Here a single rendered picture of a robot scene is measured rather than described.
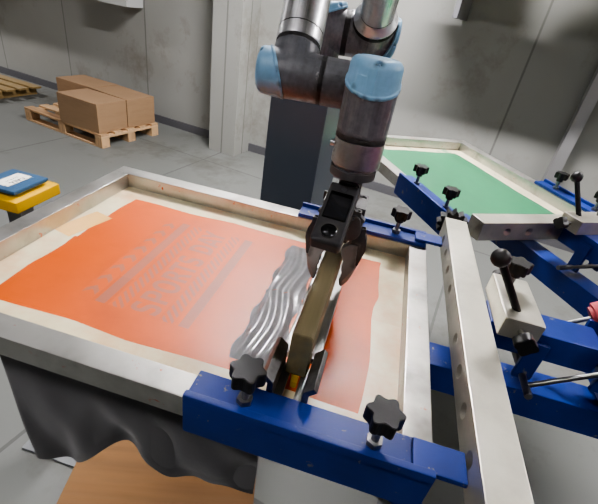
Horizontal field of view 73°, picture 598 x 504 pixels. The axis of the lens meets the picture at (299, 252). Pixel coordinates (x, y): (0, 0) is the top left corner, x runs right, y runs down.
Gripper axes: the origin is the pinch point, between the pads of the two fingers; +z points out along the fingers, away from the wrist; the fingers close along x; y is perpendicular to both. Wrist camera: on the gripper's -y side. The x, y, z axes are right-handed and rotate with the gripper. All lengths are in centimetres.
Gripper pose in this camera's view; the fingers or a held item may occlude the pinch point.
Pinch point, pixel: (327, 277)
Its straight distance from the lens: 71.5
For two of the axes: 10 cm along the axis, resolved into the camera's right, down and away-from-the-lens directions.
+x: -9.6, -2.5, 1.3
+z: -1.5, 8.4, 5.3
